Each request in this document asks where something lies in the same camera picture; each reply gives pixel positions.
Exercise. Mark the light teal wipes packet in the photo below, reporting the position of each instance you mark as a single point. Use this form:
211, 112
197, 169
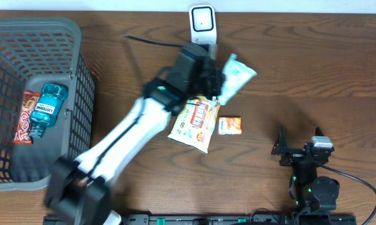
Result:
236, 75

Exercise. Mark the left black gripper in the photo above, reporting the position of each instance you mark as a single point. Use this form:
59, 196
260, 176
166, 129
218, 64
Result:
219, 87

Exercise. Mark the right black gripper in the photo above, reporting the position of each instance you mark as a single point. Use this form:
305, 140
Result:
281, 147

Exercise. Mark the small orange snack packet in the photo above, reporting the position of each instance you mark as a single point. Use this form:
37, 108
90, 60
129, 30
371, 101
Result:
229, 126

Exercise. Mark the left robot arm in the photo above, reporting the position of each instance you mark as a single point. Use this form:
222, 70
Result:
80, 191

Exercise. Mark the grey plastic shopping basket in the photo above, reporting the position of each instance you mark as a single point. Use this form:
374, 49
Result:
34, 52

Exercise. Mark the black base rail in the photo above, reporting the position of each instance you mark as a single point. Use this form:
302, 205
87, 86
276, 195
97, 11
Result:
260, 218

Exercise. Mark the red Top chocolate bar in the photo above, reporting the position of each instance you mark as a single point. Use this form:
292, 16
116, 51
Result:
22, 136

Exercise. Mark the teal Listerine mouthwash bottle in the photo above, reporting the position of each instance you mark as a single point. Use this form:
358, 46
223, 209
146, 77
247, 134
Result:
44, 114

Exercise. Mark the yellow snack bag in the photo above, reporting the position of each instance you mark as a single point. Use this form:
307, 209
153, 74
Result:
195, 124

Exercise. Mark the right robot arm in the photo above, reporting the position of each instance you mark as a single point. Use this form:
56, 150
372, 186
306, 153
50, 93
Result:
315, 195

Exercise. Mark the white barcode scanner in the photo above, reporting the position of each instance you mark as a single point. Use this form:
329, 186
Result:
203, 24

